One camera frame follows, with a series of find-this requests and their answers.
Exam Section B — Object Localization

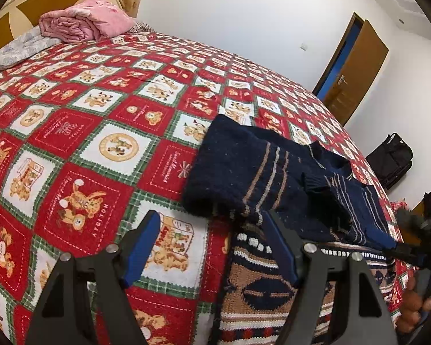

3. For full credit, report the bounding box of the cream wooden headboard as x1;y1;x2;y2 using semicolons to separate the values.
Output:
0;0;124;60

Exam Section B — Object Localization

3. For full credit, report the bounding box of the grey floral quilt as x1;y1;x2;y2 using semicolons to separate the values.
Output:
0;26;63;73

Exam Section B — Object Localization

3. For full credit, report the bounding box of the pink folded quilt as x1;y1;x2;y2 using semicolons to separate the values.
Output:
39;0;136;43

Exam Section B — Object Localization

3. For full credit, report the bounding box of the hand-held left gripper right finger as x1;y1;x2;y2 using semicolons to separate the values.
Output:
260;208;399;345

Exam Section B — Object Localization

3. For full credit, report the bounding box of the black bag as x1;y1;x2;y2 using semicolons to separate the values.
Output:
365;133;414;190

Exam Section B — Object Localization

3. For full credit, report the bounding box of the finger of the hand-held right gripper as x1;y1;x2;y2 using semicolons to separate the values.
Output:
381;241;431;269

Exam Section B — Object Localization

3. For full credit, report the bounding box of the striped pillow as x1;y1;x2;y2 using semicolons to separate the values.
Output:
127;20;154;33

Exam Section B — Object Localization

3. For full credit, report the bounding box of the person's right hand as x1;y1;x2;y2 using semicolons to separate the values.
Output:
397;277;431;335

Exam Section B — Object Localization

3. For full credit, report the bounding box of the brown wooden door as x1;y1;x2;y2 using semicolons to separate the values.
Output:
312;12;390;127

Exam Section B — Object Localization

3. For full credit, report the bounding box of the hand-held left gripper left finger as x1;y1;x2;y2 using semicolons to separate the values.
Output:
24;209;162;345

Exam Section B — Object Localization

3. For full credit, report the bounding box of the navy striped knitted sweater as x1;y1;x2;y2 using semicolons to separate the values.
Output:
182;114;397;251

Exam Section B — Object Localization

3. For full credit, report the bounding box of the red bear printed blanket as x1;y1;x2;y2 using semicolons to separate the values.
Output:
0;30;417;345

